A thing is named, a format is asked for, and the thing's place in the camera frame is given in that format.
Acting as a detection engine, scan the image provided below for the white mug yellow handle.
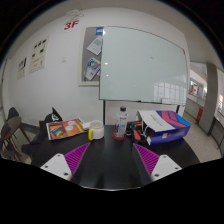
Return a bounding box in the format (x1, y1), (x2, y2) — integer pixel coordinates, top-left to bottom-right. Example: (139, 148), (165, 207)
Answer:
(88, 120), (104, 141)

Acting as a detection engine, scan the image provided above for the colourful rainbow book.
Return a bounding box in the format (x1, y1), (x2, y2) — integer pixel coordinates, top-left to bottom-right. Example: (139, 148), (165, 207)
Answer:
(46, 118), (85, 141)

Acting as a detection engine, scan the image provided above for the blue purple cardboard box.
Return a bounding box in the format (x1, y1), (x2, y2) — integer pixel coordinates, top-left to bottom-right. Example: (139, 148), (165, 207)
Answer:
(137, 110), (191, 146)

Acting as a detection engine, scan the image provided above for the large glass whiteboard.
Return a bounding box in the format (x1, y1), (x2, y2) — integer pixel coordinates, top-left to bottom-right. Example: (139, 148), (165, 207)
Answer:
(99, 27), (188, 105)

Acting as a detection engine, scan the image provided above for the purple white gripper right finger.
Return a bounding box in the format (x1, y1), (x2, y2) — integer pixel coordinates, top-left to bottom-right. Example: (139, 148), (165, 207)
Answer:
(133, 144), (181, 181)

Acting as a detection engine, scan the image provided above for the red 3F wall sign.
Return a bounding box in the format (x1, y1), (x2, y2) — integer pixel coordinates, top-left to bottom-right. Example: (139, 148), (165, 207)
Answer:
(63, 20), (79, 31)

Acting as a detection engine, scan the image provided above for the red round coaster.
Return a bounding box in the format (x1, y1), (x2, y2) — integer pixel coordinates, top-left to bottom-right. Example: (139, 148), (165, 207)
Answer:
(112, 132), (126, 141)

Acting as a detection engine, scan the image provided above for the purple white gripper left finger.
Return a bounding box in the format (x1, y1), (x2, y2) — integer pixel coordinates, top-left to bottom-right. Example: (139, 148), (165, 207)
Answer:
(41, 143), (90, 181)

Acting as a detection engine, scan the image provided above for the grey pinboard with papers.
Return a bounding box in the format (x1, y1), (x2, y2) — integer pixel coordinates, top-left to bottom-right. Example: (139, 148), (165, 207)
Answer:
(78, 26), (103, 86)

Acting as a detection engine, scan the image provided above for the white wall poster left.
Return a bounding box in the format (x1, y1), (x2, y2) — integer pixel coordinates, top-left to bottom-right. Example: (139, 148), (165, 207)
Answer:
(17, 57), (27, 80)

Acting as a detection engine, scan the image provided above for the clear plastic water bottle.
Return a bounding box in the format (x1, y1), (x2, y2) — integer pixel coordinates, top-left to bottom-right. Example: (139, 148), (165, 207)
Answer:
(115, 106), (127, 138)

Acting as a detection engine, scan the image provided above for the white wall poster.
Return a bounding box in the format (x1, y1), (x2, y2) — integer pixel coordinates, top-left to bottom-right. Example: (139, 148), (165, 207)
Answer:
(17, 57), (27, 80)
(29, 36), (50, 73)

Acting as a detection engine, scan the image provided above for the red black tool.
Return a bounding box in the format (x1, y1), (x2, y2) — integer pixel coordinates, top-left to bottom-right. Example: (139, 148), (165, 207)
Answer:
(126, 121), (146, 144)

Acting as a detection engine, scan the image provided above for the black chair with cloth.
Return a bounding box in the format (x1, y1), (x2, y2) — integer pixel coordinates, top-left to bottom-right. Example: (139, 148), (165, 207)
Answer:
(31, 109), (62, 145)

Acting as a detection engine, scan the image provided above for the round wooden side table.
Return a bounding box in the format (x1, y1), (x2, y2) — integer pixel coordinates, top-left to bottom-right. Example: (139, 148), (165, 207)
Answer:
(0, 115), (32, 163)

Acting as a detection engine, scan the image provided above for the white wall poster right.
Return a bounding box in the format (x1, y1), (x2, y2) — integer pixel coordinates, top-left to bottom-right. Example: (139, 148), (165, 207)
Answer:
(29, 36), (50, 73)

